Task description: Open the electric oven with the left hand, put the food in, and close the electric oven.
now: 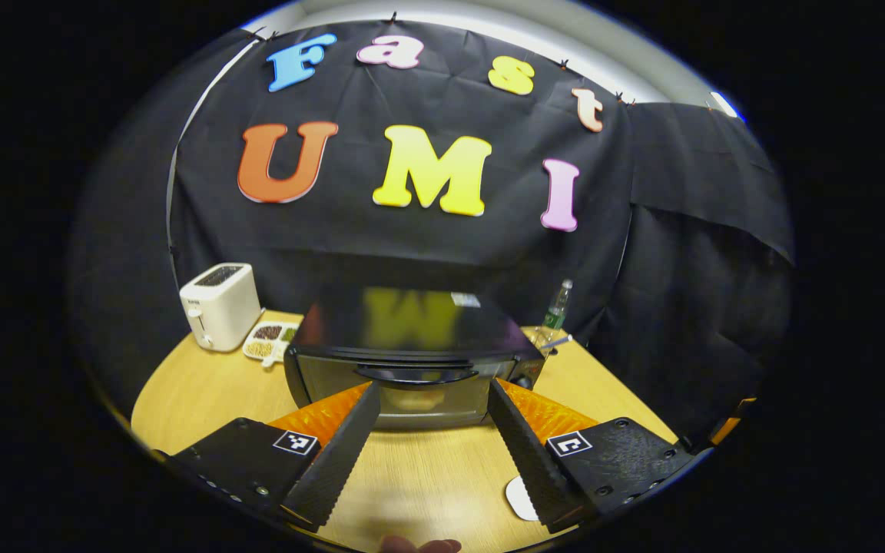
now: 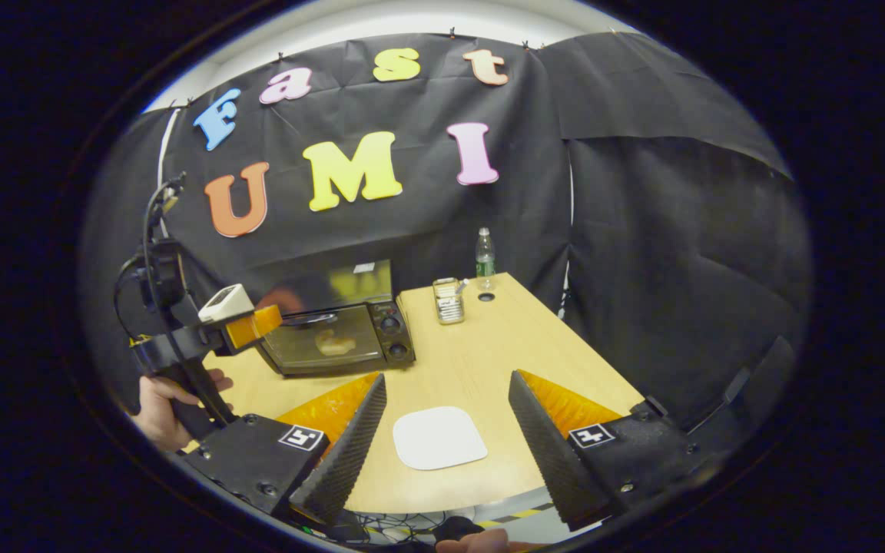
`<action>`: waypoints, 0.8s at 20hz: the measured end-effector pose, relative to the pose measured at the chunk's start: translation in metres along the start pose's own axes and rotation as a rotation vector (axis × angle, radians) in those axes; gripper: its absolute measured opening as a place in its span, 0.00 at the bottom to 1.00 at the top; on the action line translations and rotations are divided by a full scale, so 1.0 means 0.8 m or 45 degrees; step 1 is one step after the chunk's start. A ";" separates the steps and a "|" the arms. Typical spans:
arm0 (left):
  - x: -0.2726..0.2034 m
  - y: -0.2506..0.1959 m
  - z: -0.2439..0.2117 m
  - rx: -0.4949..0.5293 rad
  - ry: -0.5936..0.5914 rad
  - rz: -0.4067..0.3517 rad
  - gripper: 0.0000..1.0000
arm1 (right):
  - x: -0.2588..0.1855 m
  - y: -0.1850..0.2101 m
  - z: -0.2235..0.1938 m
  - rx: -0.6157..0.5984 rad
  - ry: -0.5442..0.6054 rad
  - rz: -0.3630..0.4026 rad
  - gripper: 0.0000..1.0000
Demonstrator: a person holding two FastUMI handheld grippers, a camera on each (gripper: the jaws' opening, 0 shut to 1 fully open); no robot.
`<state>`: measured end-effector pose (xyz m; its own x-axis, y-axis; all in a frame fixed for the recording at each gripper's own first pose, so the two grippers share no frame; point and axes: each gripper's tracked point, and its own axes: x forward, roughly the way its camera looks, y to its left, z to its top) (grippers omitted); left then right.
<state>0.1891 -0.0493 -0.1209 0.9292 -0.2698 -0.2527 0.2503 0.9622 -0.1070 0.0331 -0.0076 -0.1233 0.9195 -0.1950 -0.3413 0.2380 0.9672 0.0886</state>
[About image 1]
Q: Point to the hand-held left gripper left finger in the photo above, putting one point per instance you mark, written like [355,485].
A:
[339,465]

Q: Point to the white divided dish of beans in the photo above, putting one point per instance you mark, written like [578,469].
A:
[267,342]

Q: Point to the clear glass cup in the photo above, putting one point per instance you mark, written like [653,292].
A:
[546,339]

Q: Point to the black electric oven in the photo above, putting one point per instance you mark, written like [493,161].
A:
[412,322]

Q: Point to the white plate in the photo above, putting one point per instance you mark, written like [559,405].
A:
[519,499]

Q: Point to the white toaster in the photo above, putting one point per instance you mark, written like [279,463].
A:
[220,315]

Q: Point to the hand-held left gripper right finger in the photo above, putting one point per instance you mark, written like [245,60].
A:
[523,457]

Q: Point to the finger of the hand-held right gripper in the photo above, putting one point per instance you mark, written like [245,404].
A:
[734,418]

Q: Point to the beige chicken drumstick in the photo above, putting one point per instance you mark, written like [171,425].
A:
[427,399]

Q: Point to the green label plastic bottle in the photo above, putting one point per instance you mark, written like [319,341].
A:
[558,311]

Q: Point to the narrow ceiling light panel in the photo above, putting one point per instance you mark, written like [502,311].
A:
[727,106]

